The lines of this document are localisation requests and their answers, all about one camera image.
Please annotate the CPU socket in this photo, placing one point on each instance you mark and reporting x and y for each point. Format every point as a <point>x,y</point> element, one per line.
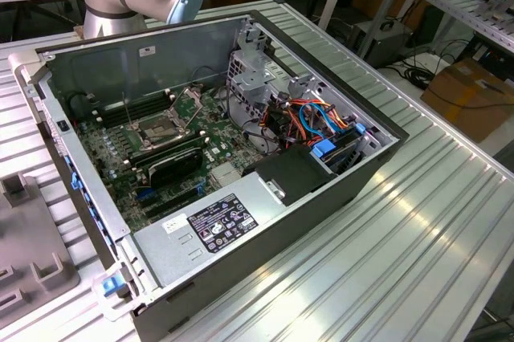
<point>156,133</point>

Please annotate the black expansion slot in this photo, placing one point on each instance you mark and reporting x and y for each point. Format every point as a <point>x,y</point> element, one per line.
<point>168,201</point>
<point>174,210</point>

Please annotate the green motherboard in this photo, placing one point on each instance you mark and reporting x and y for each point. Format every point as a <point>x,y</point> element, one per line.
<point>225,133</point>

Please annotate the black plastic shroud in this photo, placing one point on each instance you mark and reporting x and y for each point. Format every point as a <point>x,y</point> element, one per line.
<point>289,169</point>

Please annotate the silver chipset heat sink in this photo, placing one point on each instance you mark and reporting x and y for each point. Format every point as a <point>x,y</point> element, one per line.
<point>225,176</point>

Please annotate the blue disk carrier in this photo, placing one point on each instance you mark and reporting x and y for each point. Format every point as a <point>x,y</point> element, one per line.
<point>323,149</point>

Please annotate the metal drive cage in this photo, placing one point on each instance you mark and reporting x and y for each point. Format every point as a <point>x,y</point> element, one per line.
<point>249,77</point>

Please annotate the black graphics card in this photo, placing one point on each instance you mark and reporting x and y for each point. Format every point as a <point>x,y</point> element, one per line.
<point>176,169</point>

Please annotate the open PC case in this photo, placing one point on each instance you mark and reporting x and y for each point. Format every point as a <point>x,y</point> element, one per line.
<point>305,217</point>

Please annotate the grey power supply unit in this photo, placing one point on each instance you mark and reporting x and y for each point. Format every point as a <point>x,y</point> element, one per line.
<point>180,245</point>

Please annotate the black box under table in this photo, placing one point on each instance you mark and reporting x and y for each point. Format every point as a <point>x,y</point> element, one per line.
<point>381,43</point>

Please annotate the small blue case clip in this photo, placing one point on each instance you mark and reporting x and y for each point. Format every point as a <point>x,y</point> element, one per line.
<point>74,182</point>

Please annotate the black case fan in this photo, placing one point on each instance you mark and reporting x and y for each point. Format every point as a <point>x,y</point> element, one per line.
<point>76,102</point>

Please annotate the blue case latch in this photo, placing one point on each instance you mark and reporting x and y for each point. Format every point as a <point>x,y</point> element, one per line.
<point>113,286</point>

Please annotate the brown cardboard box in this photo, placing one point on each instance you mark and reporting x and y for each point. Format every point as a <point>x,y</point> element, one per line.
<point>470,97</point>

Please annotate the grey parts rack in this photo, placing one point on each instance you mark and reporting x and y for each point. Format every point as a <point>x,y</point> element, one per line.
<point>30,237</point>

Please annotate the pale case corner bracket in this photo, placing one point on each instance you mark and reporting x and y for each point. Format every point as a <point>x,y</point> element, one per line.
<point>24,62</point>

